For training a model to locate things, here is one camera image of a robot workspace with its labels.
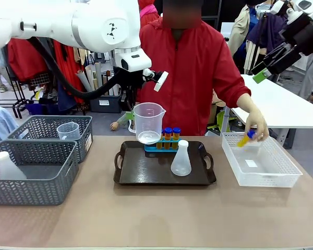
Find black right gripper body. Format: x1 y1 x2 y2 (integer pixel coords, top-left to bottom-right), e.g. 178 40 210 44
262 22 313 76

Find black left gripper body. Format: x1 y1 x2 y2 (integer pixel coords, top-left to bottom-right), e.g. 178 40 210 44
113 66 147 113

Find large clear plastic beaker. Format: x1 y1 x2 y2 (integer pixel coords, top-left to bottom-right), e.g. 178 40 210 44
127 102 167 145

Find white plastic conical flask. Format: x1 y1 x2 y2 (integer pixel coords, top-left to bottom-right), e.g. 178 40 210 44
170 140 192 177
0 151 28 180

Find person's left forearm red sleeve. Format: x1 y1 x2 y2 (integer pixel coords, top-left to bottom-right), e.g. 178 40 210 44
212 75 262 119

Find person's left hand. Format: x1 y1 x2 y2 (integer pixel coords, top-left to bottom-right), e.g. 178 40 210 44
244 109 270 143

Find black storage bin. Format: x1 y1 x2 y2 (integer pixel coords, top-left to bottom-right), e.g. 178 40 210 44
89 94 124 114

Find dark purple hanging garment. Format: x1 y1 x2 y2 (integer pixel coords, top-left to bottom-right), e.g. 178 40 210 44
246 12 296 54

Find white background table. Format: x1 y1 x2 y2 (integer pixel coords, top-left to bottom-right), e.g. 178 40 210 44
230 74 313 149

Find rolled paper tubes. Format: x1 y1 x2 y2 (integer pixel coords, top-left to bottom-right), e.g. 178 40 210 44
75 61 113 95

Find blue test tube rack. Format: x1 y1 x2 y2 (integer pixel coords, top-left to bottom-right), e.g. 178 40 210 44
144 141 179 153

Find beige coat on mannequin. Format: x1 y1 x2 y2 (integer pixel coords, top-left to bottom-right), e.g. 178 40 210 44
227 3 262 74

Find dark brown serving tray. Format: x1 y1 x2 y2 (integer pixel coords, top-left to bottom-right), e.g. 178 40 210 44
114 140 217 186

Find green chair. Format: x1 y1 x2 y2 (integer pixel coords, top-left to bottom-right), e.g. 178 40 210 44
207 110 232 131

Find small clear plastic beaker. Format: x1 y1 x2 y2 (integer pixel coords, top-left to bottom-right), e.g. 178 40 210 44
56 121 81 141

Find person in red jacket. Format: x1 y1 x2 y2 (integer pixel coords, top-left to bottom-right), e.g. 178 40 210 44
137 0 252 137

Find grey basket holding beakers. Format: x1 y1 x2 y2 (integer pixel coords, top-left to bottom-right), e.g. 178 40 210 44
7 115 94 164

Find hanging red garments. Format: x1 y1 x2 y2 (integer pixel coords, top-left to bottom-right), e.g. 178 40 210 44
7 37 78 105

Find white plastic mesh basket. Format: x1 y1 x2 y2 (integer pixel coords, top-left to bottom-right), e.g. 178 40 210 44
221 131 304 188

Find black garment rack stand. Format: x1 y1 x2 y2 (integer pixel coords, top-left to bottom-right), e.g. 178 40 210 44
11 78 33 119

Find grey basket holding flasks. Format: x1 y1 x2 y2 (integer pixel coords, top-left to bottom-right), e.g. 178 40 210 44
0 140 79 206

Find seated person in blue shirt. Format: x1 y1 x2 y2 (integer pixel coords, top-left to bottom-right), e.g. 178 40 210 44
0 101 19 149

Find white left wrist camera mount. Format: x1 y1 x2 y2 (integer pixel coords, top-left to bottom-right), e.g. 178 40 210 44
142 68 170 92

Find black corrugated cable hose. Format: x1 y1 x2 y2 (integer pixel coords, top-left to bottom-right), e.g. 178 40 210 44
28 36 121 101

